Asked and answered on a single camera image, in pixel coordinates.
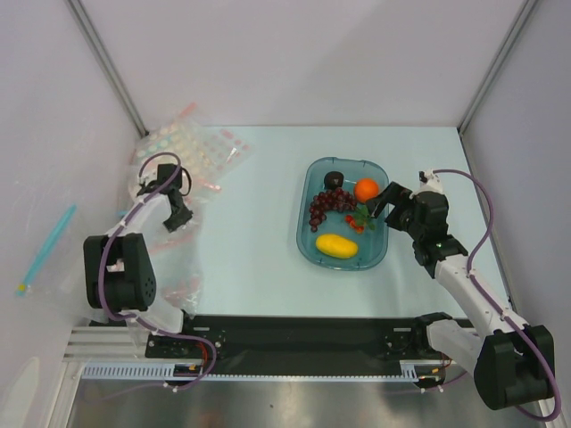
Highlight teal transparent plastic tray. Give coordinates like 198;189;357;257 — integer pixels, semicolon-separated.
296;157;388;271

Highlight clear zip bag red dots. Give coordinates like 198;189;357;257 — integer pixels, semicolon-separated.
120;180;203;337

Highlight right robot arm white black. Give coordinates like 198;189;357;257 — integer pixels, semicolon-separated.
366;176;562;422

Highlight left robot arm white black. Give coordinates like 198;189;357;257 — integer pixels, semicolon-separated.
83;163;196;357

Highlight zip bag pastel dots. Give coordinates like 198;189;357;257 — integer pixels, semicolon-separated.
129;103;215;183

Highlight zip bag red dots back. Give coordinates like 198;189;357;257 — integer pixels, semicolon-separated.
199;127;256;192

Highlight orange fruit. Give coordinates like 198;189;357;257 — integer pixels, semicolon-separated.
353;178;380;203

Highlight red cherries with green leaves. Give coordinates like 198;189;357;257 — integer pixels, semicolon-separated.
345;204;377;234

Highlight purple grape bunch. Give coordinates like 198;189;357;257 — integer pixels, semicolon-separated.
308;187;357;233

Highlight dark brown round fruit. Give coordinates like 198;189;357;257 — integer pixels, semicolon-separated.
324;171;344;191

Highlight yellow mango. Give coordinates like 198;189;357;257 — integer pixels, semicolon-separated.
315;234;359;259

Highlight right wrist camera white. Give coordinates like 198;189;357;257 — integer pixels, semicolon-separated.
417;169;444;194

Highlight clear bag teal zipper wall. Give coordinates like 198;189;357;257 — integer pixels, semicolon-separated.
15;204;88;316

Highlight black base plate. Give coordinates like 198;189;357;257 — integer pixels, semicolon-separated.
145;316;450;378

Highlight white slotted cable duct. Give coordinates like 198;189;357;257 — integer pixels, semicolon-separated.
82;359;447;383

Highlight left aluminium frame post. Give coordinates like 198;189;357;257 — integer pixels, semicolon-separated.
63;0;148;138

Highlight aluminium frame post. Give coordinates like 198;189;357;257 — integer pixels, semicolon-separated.
457;0;542;138
63;0;148;138

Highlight right aluminium frame post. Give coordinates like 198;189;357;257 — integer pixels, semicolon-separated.
457;0;542;138

